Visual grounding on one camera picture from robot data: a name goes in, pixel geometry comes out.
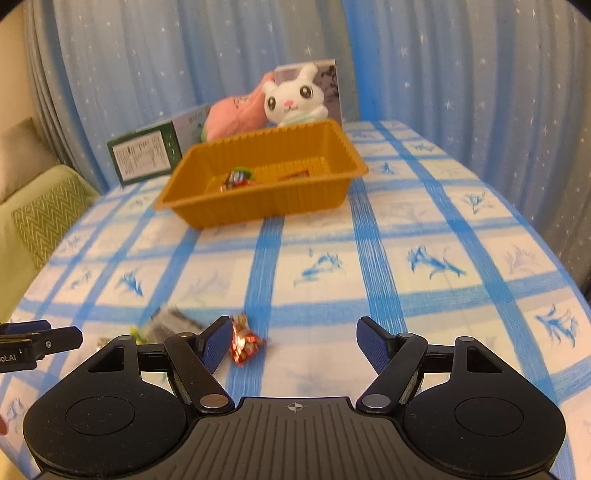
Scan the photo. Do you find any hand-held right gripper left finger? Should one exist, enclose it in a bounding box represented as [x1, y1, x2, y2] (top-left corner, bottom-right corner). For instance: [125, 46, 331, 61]
[85, 316, 234, 414]

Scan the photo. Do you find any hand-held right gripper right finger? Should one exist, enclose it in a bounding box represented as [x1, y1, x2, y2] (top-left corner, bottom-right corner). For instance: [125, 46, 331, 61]
[355, 316, 506, 414]

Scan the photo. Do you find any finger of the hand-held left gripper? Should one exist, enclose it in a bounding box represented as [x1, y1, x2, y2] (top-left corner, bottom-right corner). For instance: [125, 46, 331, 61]
[0, 319, 52, 336]
[31, 326, 84, 357]

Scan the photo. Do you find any red brown candy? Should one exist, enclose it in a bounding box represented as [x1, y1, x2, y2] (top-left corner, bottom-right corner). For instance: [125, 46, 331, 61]
[229, 313, 269, 367]

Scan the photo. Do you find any orange plastic tray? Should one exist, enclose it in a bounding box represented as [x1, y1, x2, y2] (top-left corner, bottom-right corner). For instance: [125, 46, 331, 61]
[154, 119, 369, 230]

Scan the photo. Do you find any clear black snack packet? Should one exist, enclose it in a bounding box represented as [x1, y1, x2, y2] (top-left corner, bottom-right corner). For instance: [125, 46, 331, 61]
[150, 307, 206, 342]

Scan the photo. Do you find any blue checked tablecloth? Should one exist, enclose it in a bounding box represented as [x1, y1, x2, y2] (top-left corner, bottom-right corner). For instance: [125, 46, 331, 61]
[0, 120, 591, 480]

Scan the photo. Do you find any green zigzag cushion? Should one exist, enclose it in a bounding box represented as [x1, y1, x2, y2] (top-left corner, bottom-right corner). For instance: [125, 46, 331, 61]
[11, 178, 100, 271]

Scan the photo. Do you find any cream sofa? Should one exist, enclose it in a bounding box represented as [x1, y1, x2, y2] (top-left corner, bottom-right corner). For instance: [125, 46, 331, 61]
[0, 164, 100, 324]

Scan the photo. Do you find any beige cushion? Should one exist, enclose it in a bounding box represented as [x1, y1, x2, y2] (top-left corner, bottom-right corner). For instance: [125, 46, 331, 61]
[0, 117, 58, 201]

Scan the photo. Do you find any green cardboard box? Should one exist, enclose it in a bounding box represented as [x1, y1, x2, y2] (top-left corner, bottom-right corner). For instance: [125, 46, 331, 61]
[107, 104, 213, 186]

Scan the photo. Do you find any pink plush toy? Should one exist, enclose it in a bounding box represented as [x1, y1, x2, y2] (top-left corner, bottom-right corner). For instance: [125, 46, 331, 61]
[203, 82, 271, 141]

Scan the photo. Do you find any white rabbit plush toy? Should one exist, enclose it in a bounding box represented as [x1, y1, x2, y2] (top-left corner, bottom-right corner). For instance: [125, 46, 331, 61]
[263, 64, 329, 127]

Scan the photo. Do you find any grey printed box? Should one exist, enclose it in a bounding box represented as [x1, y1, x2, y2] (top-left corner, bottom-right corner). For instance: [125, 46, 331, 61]
[274, 58, 345, 130]

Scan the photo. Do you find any blue starry curtain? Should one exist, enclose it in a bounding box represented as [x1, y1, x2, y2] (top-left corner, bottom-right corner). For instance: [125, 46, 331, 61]
[23, 0, 361, 185]
[342, 0, 591, 287]

